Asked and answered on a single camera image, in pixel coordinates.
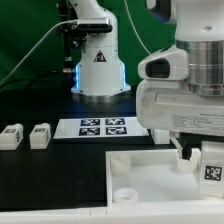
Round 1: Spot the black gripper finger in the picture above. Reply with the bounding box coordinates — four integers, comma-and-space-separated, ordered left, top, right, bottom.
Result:
169, 131, 192, 160

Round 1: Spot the white obstacle fence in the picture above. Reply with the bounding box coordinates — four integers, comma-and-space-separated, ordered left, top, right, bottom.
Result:
0, 200, 224, 224

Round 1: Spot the white sheet with tags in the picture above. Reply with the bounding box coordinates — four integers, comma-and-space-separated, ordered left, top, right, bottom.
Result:
54, 117, 148, 139

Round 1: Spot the white square tabletop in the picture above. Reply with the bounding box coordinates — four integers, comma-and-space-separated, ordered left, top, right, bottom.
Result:
105, 148, 224, 208

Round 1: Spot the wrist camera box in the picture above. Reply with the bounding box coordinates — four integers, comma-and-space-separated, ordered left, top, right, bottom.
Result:
138, 45, 189, 81

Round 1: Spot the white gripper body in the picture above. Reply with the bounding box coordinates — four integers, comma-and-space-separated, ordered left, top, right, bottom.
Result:
136, 80, 224, 136

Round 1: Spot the grey cable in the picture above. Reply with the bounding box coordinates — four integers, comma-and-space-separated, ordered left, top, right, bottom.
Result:
0, 19, 81, 88

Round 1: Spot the black camera stand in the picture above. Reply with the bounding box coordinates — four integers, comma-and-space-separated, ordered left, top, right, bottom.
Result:
56, 0, 86, 73

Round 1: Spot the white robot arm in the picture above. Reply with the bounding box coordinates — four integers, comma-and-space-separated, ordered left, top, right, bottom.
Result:
68, 0, 224, 136

